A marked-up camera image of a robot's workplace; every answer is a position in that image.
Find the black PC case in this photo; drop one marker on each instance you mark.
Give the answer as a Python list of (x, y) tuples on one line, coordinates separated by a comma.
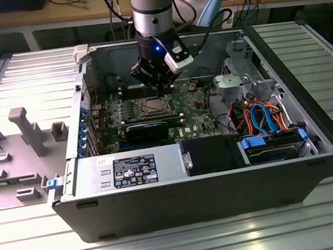
[(197, 202)]

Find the thin metal locking lever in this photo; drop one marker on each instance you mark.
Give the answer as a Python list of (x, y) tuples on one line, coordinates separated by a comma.
[(157, 114), (149, 98)]

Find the green motherboard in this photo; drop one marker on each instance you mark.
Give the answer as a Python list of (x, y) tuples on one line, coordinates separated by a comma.
[(194, 117)]

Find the blue expansion slot latches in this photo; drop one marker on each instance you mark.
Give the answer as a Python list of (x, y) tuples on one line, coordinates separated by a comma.
[(83, 133)]

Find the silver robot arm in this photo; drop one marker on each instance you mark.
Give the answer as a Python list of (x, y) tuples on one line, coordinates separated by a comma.
[(150, 0)]

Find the silver power supply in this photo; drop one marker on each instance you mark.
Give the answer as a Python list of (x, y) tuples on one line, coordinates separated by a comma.
[(92, 175)]

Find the grey parts rack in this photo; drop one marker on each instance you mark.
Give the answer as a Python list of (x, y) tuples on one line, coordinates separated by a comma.
[(18, 167)]

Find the silver metal drive cage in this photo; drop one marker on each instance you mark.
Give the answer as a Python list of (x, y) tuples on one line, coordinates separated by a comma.
[(241, 65)]

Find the round coin cell battery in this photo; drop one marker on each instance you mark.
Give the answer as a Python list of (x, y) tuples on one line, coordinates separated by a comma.
[(191, 86)]

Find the blue disk carrier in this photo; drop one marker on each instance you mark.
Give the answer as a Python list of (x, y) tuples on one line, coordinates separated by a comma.
[(253, 143)]

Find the black hard disk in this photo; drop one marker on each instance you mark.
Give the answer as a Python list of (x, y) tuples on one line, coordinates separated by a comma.
[(272, 153)]

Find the silver CPU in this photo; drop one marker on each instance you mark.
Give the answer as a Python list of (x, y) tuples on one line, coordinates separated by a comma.
[(154, 106)]

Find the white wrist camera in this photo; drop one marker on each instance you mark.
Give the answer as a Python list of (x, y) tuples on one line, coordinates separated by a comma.
[(180, 61)]

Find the black cylindrical part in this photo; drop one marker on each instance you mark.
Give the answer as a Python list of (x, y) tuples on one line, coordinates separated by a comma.
[(112, 82)]

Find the small blue clip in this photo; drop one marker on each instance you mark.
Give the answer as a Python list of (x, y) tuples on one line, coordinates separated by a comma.
[(52, 184)]

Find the black graphics card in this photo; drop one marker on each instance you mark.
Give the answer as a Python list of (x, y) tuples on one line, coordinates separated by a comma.
[(147, 132)]

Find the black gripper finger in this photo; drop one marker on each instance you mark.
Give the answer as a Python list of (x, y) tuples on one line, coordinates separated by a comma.
[(167, 77), (158, 88)]

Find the silver metal bay latch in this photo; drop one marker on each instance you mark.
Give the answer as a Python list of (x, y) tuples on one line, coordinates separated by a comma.
[(187, 160)]

